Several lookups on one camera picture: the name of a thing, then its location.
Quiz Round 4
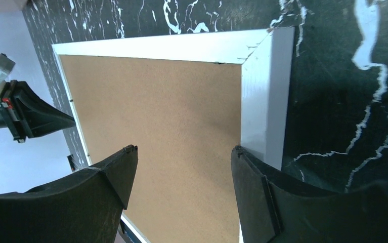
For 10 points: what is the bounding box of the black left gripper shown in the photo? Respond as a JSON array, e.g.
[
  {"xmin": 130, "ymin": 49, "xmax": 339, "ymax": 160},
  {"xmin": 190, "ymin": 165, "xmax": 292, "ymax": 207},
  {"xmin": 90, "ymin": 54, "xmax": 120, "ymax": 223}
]
[{"xmin": 0, "ymin": 80, "xmax": 76, "ymax": 143}]

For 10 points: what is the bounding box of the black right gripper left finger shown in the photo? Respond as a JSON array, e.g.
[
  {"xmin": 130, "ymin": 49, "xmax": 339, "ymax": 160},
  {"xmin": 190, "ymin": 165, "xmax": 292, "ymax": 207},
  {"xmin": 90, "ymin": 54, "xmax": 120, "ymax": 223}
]
[{"xmin": 0, "ymin": 145, "xmax": 138, "ymax": 242}]

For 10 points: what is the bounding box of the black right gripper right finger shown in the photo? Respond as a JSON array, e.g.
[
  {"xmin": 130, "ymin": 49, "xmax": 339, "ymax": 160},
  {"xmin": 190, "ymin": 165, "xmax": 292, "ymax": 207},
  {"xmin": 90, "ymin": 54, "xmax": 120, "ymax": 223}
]
[{"xmin": 231, "ymin": 146, "xmax": 388, "ymax": 242}]

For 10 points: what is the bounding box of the brown backing board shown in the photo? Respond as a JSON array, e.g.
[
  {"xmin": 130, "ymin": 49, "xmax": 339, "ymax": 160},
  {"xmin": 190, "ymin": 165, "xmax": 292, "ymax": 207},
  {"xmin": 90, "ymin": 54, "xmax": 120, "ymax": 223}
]
[{"xmin": 60, "ymin": 55, "xmax": 241, "ymax": 242}]

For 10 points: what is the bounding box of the white picture frame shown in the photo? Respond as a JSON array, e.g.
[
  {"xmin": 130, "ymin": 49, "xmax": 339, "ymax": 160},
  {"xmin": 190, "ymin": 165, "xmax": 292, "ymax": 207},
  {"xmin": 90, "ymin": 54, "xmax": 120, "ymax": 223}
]
[{"xmin": 52, "ymin": 27, "xmax": 294, "ymax": 242}]

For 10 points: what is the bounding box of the pink plastic storage box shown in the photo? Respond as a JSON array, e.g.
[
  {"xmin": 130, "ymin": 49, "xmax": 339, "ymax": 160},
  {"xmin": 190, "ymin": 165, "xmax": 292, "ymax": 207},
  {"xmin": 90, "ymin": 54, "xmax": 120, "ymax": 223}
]
[{"xmin": 0, "ymin": 0, "xmax": 28, "ymax": 13}]

